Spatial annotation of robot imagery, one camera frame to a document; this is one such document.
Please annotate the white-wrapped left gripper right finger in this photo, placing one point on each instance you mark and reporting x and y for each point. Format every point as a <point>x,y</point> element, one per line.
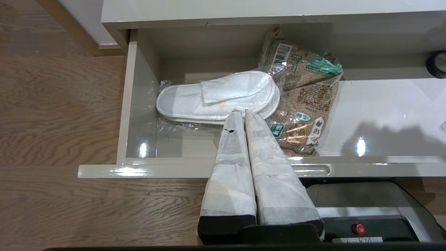
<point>275,181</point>

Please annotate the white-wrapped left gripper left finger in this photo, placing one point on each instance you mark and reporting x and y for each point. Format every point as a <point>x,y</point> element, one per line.
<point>230,181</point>

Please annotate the white slippers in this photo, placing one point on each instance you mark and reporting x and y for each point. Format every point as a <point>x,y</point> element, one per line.
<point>209,97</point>
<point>443,126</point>

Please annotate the black tape roll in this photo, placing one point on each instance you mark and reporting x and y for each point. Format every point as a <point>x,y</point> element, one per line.
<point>431,66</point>

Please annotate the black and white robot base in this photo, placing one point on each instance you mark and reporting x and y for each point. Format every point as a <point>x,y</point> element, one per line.
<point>366,209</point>

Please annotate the brown printed snack bag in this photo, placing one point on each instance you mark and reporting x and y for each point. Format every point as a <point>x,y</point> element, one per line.
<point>310,101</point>

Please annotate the red emergency stop button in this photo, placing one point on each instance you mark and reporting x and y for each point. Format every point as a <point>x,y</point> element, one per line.
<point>359,228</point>

